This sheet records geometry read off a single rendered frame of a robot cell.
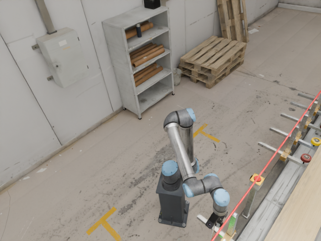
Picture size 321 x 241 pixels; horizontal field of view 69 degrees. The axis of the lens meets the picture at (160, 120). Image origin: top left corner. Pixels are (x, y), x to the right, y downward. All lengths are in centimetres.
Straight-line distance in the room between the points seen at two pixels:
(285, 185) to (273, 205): 25
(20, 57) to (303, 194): 308
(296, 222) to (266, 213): 36
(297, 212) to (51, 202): 270
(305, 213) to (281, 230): 24
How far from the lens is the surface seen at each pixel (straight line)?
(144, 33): 374
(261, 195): 230
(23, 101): 334
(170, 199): 244
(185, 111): 180
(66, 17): 330
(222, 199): 148
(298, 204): 211
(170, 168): 217
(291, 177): 260
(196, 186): 152
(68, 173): 359
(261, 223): 227
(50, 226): 325
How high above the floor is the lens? 261
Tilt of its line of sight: 42 degrees down
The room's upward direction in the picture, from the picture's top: 7 degrees counter-clockwise
